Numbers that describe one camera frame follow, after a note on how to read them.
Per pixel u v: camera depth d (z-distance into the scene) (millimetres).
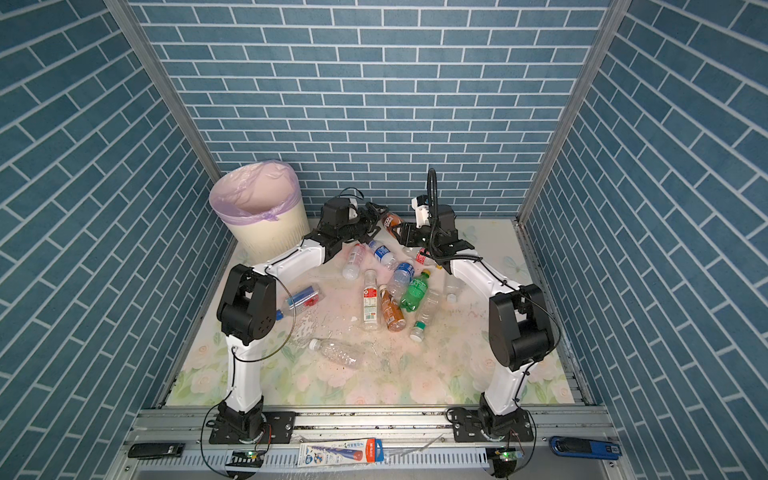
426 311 951
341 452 694
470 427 736
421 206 804
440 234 706
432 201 788
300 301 913
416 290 937
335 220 749
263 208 828
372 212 845
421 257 1037
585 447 690
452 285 996
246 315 542
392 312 887
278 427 735
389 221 884
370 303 911
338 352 865
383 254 1040
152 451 721
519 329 482
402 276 1008
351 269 990
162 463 694
